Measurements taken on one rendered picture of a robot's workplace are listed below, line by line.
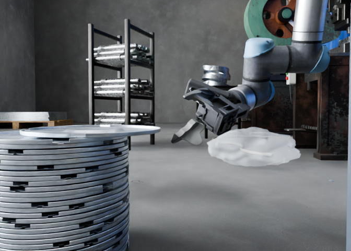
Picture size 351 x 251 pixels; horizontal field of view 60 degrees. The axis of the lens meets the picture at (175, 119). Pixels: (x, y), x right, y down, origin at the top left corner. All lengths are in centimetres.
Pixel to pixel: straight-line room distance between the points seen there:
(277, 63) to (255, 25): 273
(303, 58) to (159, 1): 662
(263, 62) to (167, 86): 617
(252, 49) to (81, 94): 667
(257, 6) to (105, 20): 451
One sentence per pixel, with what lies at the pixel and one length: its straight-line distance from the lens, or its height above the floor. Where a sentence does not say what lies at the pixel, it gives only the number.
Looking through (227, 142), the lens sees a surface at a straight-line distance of 158.
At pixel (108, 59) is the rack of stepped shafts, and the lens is 239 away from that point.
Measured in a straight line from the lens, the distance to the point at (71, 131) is 65.
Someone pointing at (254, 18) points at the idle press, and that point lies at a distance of 360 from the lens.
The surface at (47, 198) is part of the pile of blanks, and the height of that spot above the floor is 15.
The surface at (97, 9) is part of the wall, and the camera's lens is 759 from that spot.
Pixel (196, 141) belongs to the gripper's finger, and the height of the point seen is 22.
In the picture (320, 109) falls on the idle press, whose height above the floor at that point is 30.
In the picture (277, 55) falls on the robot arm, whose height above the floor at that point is 44.
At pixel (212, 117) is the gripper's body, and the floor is 28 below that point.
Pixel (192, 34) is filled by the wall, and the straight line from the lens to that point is 715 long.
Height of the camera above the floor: 30
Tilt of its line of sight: 2 degrees down
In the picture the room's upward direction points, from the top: straight up
